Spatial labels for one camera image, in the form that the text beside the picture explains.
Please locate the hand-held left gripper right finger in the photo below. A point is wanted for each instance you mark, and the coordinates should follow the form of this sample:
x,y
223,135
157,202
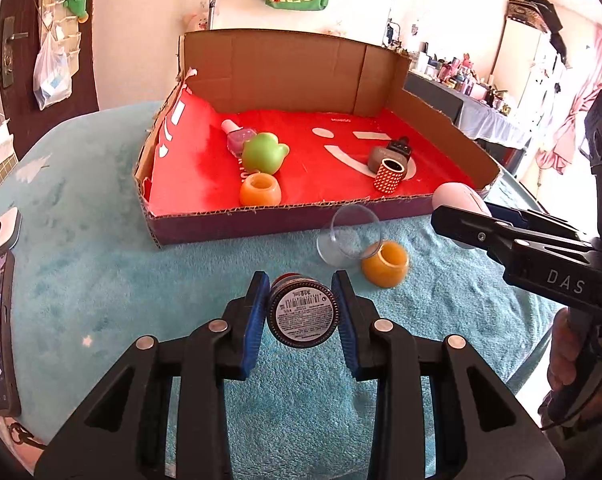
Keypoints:
x,y
346,325

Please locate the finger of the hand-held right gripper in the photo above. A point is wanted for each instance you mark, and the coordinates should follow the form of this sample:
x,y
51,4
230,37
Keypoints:
x,y
471,227
503,213

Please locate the studded cup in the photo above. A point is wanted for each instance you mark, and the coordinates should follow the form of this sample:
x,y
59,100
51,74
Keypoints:
x,y
388,180

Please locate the marker pen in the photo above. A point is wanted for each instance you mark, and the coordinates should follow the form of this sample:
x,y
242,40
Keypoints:
x,y
212,7

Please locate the pink hanging cloth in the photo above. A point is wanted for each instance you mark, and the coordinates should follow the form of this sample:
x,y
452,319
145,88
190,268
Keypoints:
x,y
571,120

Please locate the row of cosmetic bottles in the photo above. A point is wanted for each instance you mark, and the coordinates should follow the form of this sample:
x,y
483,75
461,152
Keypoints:
x,y
461,75

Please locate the white wardrobe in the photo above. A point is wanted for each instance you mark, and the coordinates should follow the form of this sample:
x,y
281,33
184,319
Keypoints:
x,y
526,75

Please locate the round red jar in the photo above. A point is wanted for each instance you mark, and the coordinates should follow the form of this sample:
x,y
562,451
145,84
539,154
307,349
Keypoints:
x,y
303,315

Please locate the small orange cup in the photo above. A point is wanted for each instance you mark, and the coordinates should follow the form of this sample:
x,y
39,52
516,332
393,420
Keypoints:
x,y
383,270
258,195

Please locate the person's right hand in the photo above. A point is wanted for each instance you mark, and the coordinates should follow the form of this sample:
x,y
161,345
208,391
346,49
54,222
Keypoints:
x,y
563,355

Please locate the hanging plastic bag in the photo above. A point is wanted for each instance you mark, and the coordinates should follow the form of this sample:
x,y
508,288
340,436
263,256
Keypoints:
x,y
53,80

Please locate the black nail polish bottle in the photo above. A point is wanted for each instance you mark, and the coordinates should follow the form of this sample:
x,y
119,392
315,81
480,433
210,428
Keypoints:
x,y
400,147

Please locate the cardboard box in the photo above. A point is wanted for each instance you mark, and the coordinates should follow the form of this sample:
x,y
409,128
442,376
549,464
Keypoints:
x,y
281,70

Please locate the pink nail polish bottle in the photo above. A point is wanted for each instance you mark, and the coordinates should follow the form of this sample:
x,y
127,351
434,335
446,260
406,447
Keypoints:
x,y
237,139

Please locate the dark wooden door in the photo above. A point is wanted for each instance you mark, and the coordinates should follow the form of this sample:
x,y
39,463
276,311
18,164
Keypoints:
x,y
21,105

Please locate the dark clothes pile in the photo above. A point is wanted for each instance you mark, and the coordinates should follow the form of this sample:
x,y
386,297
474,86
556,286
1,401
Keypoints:
x,y
541,15

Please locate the pink egg-shaped device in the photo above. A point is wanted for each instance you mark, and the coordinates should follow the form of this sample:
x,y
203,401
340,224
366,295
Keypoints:
x,y
458,195

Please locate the clear glass cup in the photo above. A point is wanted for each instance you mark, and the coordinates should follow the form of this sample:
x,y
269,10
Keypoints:
x,y
341,250

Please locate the desk with blue cloth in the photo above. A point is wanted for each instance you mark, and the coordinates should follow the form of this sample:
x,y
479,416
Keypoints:
x,y
491,125

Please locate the red printed paper liner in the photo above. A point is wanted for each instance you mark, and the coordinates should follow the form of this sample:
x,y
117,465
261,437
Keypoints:
x,y
321,180

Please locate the clear pocket hanging organizer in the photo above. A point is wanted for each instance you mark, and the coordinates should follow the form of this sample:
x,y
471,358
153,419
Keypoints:
x,y
51,10

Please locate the grey glitter bottle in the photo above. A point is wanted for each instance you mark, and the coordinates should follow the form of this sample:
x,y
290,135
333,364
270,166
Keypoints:
x,y
377,159

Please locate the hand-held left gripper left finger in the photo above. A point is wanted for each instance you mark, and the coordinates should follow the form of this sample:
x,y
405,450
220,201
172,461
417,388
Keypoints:
x,y
253,325

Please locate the green frog toy cup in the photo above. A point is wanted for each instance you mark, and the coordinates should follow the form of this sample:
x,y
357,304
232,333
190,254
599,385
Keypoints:
x,y
263,155

